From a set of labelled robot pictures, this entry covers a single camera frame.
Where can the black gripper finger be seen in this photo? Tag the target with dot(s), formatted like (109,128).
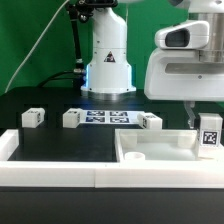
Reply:
(189,106)

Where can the black camera pole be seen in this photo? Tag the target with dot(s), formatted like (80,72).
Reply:
(73,15)

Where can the fiducial marker sheet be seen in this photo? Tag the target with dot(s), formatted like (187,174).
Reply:
(109,117)

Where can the white U-shaped fence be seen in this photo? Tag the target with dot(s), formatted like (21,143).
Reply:
(143,174)

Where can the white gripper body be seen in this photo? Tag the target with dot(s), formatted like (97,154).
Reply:
(179,75)

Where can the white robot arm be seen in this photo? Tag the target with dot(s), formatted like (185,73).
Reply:
(109,75)

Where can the white square tabletop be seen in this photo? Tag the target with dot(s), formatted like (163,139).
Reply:
(141,148)

